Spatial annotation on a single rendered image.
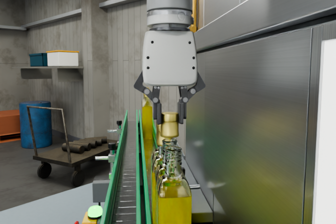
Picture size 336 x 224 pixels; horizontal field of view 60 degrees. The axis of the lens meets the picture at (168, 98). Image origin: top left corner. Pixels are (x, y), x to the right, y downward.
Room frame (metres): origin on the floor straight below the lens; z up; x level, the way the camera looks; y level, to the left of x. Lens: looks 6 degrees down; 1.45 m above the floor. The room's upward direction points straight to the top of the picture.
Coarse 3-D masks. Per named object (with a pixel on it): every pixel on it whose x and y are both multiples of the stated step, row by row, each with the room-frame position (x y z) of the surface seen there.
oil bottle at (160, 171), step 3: (159, 165) 0.55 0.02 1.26; (162, 165) 0.54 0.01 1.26; (156, 168) 0.55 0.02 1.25; (159, 168) 0.53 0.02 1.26; (162, 168) 0.53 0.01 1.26; (156, 171) 0.54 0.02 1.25; (159, 171) 0.53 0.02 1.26; (162, 171) 0.52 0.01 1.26; (156, 174) 0.53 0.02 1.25; (159, 174) 0.52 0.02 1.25; (162, 174) 0.52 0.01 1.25; (183, 174) 0.53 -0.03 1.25; (156, 177) 0.52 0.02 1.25; (156, 180) 0.52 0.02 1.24
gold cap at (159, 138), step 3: (156, 126) 0.60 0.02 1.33; (159, 126) 0.59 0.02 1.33; (156, 129) 0.60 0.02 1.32; (159, 129) 0.59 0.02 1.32; (156, 132) 0.60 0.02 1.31; (159, 132) 0.59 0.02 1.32; (156, 135) 0.60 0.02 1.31; (159, 135) 0.59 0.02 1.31; (156, 138) 0.60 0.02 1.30; (159, 138) 0.59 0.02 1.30; (162, 138) 0.59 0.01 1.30; (156, 141) 0.60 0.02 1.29; (159, 141) 0.59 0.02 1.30; (156, 144) 0.60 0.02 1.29; (159, 144) 0.59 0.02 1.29
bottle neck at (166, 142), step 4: (164, 140) 0.54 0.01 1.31; (168, 140) 0.55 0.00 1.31; (172, 140) 0.55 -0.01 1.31; (176, 140) 0.54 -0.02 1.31; (164, 144) 0.54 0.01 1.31; (168, 144) 0.53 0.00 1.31; (172, 144) 0.53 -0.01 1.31; (176, 144) 0.54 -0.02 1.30; (164, 148) 0.53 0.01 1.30; (164, 160) 0.53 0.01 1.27; (164, 164) 0.53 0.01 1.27
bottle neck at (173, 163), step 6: (168, 150) 0.48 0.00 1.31; (174, 150) 0.47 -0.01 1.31; (180, 150) 0.48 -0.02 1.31; (168, 156) 0.48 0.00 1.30; (174, 156) 0.47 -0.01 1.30; (180, 156) 0.48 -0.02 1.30; (168, 162) 0.48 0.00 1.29; (174, 162) 0.47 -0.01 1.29; (180, 162) 0.48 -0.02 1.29; (168, 168) 0.48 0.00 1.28; (174, 168) 0.47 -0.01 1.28; (180, 168) 0.48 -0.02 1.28; (168, 174) 0.48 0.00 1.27; (174, 174) 0.47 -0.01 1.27; (180, 174) 0.48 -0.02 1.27
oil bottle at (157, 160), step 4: (156, 156) 0.60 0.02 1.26; (152, 160) 0.61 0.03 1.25; (156, 160) 0.59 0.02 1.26; (160, 160) 0.58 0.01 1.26; (152, 164) 0.59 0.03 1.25; (156, 164) 0.58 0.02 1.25; (152, 168) 0.58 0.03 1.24; (152, 172) 0.58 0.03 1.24; (152, 176) 0.58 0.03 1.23; (152, 180) 0.58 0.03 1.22; (152, 184) 0.58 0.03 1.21; (152, 188) 0.58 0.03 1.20; (152, 192) 0.58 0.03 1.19; (152, 196) 0.58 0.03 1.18; (152, 200) 0.58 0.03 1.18; (152, 204) 0.58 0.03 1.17; (152, 208) 0.58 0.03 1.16; (152, 212) 0.58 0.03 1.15; (152, 216) 0.58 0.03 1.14; (152, 220) 0.58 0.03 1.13
